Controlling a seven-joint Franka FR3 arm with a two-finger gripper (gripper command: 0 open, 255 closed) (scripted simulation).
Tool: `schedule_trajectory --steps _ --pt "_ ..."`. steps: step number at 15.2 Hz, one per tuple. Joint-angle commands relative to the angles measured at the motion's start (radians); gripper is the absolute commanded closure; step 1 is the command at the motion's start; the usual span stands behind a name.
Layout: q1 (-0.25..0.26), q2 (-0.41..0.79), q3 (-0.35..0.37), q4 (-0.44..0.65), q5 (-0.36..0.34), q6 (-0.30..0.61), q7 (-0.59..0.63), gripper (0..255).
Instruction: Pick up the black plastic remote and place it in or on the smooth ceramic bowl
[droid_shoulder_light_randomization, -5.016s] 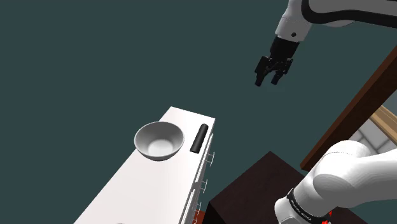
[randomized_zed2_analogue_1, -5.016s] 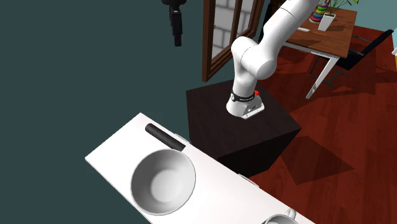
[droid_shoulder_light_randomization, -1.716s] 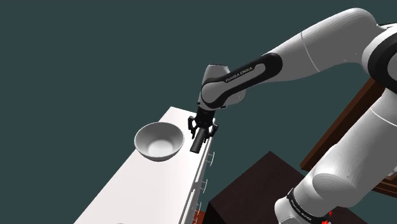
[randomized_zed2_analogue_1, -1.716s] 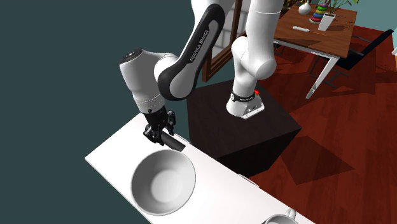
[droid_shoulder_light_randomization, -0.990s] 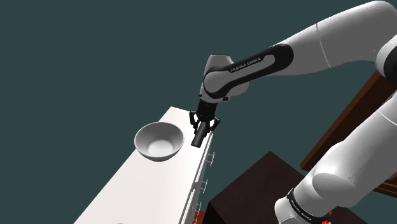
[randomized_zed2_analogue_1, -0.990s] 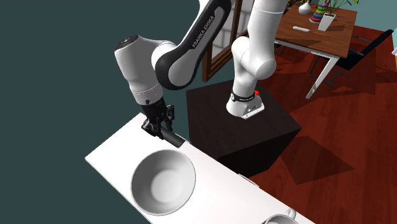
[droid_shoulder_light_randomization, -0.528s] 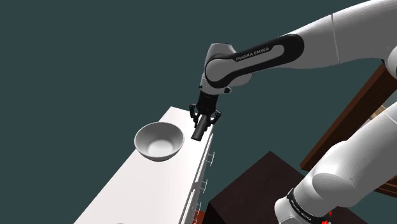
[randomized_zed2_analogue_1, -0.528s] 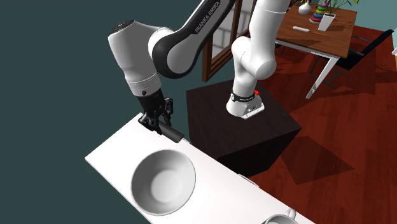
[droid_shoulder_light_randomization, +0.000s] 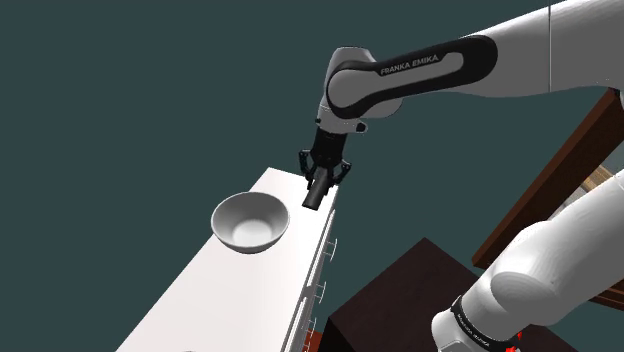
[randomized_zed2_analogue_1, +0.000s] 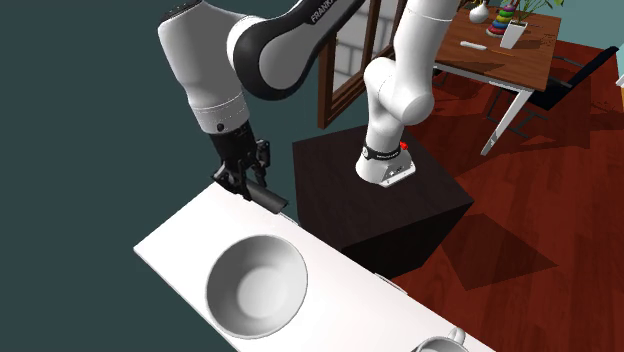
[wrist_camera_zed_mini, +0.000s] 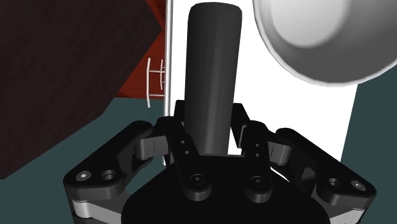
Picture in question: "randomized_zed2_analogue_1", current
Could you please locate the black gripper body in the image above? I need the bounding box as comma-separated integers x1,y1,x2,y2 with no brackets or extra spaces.
208,120,258,170

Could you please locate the wooden table with white legs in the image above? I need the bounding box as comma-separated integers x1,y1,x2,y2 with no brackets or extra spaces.
432,0,563,158

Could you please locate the wooden framed window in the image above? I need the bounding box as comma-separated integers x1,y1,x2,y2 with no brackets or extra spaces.
317,0,407,131

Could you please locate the white cup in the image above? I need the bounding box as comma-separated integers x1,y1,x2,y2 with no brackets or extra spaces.
409,326,470,352

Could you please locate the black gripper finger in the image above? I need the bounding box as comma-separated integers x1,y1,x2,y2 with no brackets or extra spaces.
211,162,246,200
250,139,271,189

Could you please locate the black chair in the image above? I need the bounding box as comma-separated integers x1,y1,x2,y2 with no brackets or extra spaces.
487,45,621,141

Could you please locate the dark robot stand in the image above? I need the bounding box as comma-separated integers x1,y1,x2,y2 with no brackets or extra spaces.
292,125,476,281

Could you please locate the black cylinder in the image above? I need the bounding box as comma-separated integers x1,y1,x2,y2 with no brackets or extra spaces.
242,177,289,215

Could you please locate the white bowl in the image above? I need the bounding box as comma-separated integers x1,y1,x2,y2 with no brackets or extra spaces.
205,233,310,340

